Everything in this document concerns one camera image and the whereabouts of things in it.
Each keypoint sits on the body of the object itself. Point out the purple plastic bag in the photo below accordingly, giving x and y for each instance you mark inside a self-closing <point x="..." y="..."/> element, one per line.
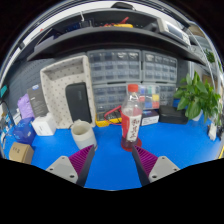
<point x="26" y="106"/>

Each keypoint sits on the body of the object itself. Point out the brown cardboard box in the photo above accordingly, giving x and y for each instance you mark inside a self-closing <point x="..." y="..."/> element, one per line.
<point x="20" y="153"/>

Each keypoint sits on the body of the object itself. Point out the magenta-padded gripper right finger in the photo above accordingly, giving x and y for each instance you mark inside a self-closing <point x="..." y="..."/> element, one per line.
<point x="150" y="166"/>

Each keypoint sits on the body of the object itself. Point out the black box with white label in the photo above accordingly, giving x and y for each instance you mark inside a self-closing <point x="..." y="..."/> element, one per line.
<point x="150" y="117"/>

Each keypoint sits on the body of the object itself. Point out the black zip case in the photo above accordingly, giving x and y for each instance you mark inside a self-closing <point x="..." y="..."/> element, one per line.
<point x="173" y="115"/>

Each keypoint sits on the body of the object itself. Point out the white pegboard tray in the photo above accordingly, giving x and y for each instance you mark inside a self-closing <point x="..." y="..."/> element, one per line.
<point x="56" y="86"/>

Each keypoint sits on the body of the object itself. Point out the clear red-capped drink bottle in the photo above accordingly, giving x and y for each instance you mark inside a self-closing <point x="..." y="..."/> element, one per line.
<point x="131" y="123"/>

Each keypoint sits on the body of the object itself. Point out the dark grey standing box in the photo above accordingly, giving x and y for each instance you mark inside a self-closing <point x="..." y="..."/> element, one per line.
<point x="37" y="100"/>

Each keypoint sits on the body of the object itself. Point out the clear organizer box colourful parts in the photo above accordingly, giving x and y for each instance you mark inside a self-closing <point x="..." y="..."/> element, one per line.
<point x="151" y="97"/>

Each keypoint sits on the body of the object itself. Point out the teal tool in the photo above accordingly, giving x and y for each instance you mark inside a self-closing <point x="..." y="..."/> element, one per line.
<point x="3" y="91"/>

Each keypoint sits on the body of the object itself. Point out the white shelf rack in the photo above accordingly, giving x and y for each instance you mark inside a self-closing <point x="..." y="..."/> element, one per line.
<point x="206" y="56"/>

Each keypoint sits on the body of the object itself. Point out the yellow multimeter with red leads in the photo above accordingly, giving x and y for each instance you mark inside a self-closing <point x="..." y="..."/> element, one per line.
<point x="106" y="118"/>

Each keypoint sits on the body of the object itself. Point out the green potted plant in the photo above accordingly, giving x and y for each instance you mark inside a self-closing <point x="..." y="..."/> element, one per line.
<point x="196" y="98"/>

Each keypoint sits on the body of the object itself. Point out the blue box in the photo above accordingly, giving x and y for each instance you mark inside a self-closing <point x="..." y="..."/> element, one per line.
<point x="24" y="130"/>

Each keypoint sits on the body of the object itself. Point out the wide grey drawer cabinet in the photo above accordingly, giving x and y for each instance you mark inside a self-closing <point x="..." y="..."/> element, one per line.
<point x="114" y="65"/>

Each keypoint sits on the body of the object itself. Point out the small white box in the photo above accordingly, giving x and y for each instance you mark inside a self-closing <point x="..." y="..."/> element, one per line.
<point x="17" y="117"/>

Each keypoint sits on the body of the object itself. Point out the small white object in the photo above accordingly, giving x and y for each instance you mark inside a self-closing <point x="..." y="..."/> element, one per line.
<point x="212" y="131"/>

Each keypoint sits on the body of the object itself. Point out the white grey cup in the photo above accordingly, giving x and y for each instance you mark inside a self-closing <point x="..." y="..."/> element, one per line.
<point x="83" y="135"/>

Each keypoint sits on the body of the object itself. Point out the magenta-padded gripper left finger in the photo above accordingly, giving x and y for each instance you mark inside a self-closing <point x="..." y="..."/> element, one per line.
<point x="74" y="166"/>

